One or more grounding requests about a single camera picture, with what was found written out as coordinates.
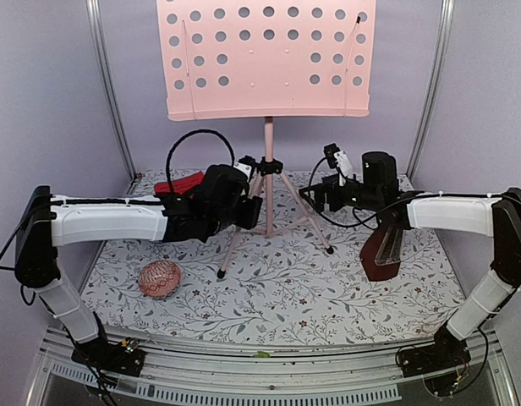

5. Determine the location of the right aluminium frame post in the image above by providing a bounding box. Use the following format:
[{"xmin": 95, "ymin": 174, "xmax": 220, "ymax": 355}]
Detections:
[{"xmin": 405, "ymin": 0, "xmax": 455, "ymax": 181}]

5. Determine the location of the aluminium front rail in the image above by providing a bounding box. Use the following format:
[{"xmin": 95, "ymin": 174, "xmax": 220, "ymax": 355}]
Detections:
[{"xmin": 26, "ymin": 328, "xmax": 521, "ymax": 405}]

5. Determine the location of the red sheet music paper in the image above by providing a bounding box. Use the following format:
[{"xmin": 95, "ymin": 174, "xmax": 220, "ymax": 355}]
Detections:
[{"xmin": 154, "ymin": 171, "xmax": 204, "ymax": 200}]

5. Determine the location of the pink music stand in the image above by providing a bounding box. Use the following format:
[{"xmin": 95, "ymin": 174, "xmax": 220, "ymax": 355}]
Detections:
[{"xmin": 155, "ymin": 0, "xmax": 378, "ymax": 279}]

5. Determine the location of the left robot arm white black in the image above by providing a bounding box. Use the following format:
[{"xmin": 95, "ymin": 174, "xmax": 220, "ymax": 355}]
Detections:
[{"xmin": 7, "ymin": 164, "xmax": 262, "ymax": 367}]

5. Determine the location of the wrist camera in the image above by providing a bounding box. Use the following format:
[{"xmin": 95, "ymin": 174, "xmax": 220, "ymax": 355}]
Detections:
[
  {"xmin": 234, "ymin": 155, "xmax": 257, "ymax": 178},
  {"xmin": 323, "ymin": 143, "xmax": 355, "ymax": 187}
]

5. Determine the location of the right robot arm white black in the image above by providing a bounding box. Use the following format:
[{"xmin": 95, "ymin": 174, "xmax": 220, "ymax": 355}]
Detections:
[{"xmin": 299, "ymin": 145, "xmax": 521, "ymax": 369}]

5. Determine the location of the red patterned ceramic bowl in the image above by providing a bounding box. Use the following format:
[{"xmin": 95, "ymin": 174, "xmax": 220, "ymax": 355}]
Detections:
[{"xmin": 138, "ymin": 260, "xmax": 181, "ymax": 299}]

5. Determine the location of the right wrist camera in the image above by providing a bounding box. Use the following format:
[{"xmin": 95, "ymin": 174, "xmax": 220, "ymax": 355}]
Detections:
[{"xmin": 323, "ymin": 143, "xmax": 355, "ymax": 187}]

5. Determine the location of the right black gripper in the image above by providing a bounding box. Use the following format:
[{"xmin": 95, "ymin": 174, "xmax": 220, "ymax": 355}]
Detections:
[{"xmin": 300, "ymin": 173, "xmax": 383, "ymax": 212}]

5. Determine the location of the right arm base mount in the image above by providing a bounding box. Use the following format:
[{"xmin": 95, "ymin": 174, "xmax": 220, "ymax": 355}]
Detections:
[{"xmin": 395, "ymin": 325, "xmax": 471, "ymax": 377}]

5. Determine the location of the left black camera cable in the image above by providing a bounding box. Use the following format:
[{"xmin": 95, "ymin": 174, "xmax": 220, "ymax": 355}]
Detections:
[{"xmin": 165, "ymin": 129, "xmax": 237, "ymax": 200}]

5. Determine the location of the floral patterned table mat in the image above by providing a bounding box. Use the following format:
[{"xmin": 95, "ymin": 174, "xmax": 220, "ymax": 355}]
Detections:
[{"xmin": 81, "ymin": 172, "xmax": 464, "ymax": 346}]

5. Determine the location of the aluminium frame post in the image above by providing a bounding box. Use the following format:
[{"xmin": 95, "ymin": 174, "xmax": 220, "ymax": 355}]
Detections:
[
  {"xmin": 405, "ymin": 0, "xmax": 455, "ymax": 181},
  {"xmin": 85, "ymin": 0, "xmax": 137, "ymax": 181}
]

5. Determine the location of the right black camera cable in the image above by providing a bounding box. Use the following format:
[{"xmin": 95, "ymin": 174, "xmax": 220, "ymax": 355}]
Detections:
[{"xmin": 307, "ymin": 156, "xmax": 418, "ymax": 229}]

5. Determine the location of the black camera cable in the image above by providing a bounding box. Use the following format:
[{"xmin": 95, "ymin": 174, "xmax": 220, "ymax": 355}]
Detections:
[
  {"xmin": 165, "ymin": 129, "xmax": 237, "ymax": 200},
  {"xmin": 307, "ymin": 156, "xmax": 418, "ymax": 229}
]

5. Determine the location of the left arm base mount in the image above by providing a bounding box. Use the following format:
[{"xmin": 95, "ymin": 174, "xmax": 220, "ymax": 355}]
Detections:
[{"xmin": 71, "ymin": 339, "xmax": 147, "ymax": 377}]

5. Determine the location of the left aluminium frame post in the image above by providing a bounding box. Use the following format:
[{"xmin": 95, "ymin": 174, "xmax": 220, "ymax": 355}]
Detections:
[{"xmin": 85, "ymin": 0, "xmax": 137, "ymax": 181}]

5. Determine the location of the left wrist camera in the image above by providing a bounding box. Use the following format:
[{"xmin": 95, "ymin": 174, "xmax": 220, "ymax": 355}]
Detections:
[{"xmin": 234, "ymin": 155, "xmax": 257, "ymax": 178}]

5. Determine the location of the brown wooden metronome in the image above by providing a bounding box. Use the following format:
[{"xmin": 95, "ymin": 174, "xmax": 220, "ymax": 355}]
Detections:
[{"xmin": 359, "ymin": 224, "xmax": 403, "ymax": 282}]

